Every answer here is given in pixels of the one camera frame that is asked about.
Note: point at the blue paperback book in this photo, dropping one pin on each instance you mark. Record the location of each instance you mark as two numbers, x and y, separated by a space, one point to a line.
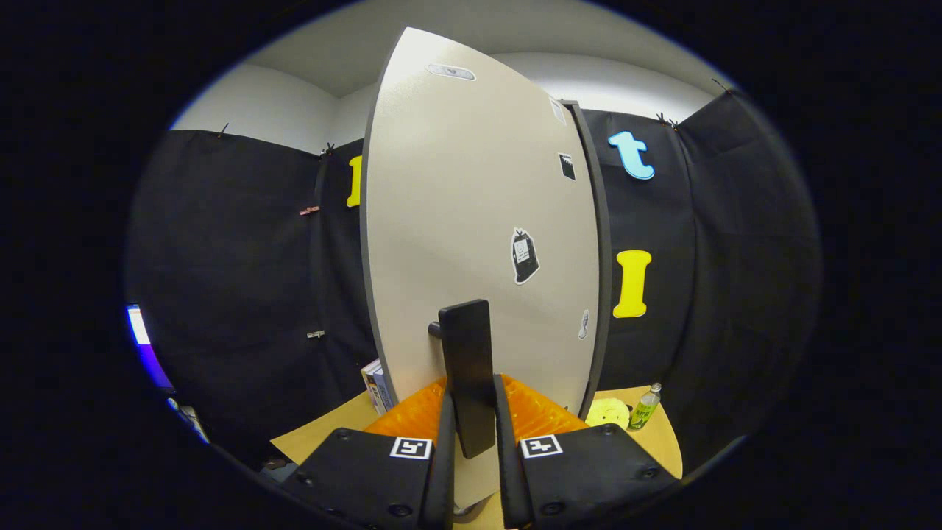
383 390

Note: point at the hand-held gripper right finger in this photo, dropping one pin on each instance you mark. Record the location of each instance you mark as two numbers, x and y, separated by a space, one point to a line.
581 478

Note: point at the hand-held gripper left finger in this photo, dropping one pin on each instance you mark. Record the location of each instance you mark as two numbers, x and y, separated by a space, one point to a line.
368 478

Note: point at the white paperback book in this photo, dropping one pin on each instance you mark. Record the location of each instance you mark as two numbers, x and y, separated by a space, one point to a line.
368 383

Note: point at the grey shoe cabinet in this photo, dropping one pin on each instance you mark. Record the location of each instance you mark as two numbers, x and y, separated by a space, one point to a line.
604 258

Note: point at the black backdrop cloth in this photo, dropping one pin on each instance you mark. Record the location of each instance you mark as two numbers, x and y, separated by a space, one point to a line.
235 258

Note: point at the beige shoe cabinet door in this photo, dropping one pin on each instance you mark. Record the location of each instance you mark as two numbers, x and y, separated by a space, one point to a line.
456 184

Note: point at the green drink bottle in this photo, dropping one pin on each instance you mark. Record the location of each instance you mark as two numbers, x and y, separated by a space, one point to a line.
644 412

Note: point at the lit monitor screen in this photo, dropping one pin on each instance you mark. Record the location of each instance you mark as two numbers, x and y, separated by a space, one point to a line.
138 327

